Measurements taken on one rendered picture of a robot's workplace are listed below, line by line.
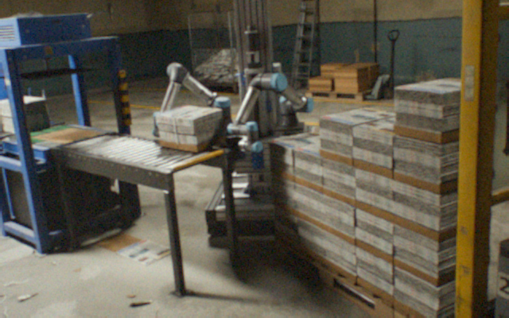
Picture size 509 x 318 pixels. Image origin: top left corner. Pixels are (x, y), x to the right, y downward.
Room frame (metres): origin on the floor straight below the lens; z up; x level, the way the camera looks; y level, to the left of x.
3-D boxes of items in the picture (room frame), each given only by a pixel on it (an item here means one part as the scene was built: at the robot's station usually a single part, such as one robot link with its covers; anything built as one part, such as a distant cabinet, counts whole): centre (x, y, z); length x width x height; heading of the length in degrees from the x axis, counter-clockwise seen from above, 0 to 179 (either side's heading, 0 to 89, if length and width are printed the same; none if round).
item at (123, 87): (4.45, 1.03, 1.05); 0.05 x 0.05 x 0.45; 48
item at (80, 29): (4.37, 1.59, 1.65); 0.60 x 0.45 x 0.20; 138
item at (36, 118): (4.75, 2.01, 0.93); 0.38 x 0.30 x 0.26; 48
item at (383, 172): (2.74, -0.76, 0.86); 0.38 x 0.29 x 0.04; 120
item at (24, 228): (4.37, 1.59, 0.38); 0.94 x 0.69 x 0.63; 138
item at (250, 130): (3.43, 0.01, 0.92); 0.11 x 0.08 x 0.11; 52
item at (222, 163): (3.87, 0.66, 0.74); 1.34 x 0.05 x 0.12; 48
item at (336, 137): (3.00, -0.62, 0.95); 0.38 x 0.29 x 0.23; 120
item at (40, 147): (4.37, 1.59, 0.75); 0.70 x 0.65 x 0.10; 48
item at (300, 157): (3.11, -0.55, 0.42); 1.17 x 0.39 x 0.83; 29
